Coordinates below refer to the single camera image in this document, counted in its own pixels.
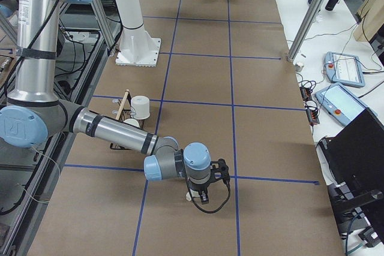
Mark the black usb hub strip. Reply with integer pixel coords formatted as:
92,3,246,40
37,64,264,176
299,86,320,127

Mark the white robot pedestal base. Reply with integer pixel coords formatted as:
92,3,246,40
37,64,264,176
115,0,161,67

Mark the upper blue teach pendant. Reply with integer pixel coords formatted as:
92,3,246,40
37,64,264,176
324,52,365,88

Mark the lower blue teach pendant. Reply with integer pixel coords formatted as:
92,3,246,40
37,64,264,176
315,83,368,127

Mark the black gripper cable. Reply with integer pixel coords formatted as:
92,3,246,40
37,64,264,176
186,174,231,213

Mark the wooden board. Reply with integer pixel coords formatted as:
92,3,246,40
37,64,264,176
353,0,383,41

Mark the black wire cup rack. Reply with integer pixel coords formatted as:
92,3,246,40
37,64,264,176
109,89,148,150

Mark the white mug with handle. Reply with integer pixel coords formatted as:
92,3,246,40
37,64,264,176
186,191,200,201

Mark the blue teach pendant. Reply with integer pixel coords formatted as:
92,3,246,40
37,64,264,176
315,83,368,127
324,52,365,88

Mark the aluminium frame post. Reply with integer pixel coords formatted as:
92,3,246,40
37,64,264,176
287,0,324,62

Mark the white upside-down cup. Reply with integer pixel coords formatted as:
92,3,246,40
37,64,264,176
131,95,150,120

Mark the black monitor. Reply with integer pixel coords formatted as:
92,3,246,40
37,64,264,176
319,108,383,193

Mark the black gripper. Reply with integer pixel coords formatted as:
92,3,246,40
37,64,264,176
189,159,230,204

